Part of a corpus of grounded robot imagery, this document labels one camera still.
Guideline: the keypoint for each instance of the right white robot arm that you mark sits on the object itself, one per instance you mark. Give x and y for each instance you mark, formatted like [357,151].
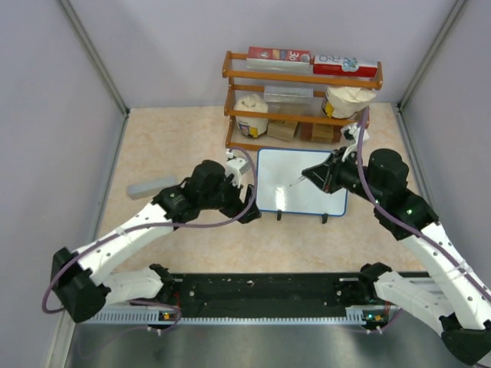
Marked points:
[461,315]

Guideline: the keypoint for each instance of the wooden three tier rack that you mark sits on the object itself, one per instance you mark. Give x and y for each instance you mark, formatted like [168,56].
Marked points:
[230,73]

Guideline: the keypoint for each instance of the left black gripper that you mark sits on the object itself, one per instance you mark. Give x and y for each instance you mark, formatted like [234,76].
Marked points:
[237,204]

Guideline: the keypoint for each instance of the black white marker pen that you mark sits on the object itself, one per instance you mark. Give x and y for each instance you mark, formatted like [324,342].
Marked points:
[297,181]

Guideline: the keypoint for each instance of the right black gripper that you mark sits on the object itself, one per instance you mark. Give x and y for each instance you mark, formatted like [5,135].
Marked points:
[321,174]

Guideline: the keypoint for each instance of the white bag right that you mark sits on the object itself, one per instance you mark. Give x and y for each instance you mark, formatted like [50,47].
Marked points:
[345,102]

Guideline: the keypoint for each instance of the blue framed whiteboard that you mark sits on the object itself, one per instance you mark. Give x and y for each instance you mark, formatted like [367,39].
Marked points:
[281,189]

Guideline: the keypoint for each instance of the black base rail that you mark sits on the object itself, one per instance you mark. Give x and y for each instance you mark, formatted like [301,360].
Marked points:
[269,295]

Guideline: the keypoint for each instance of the brown cardboard box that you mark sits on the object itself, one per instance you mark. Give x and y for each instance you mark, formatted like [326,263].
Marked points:
[282,129]

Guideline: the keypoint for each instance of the red white box right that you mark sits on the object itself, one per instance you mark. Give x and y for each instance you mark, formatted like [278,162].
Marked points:
[344,66]

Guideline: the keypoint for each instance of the red foil box left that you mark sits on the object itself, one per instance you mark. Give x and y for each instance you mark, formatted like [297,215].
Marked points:
[278,55]

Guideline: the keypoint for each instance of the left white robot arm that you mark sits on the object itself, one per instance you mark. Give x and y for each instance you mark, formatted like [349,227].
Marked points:
[85,280]

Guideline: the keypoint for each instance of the clear plastic box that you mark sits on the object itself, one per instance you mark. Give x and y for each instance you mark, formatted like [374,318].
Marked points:
[289,95]

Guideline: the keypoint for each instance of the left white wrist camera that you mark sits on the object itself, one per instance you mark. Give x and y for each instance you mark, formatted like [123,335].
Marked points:
[235,168]

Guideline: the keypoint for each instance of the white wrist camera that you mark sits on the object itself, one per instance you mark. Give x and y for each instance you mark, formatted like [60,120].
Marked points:
[352,134]
[235,168]

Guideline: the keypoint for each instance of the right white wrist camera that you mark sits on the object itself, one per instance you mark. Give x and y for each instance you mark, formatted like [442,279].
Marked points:
[352,134]

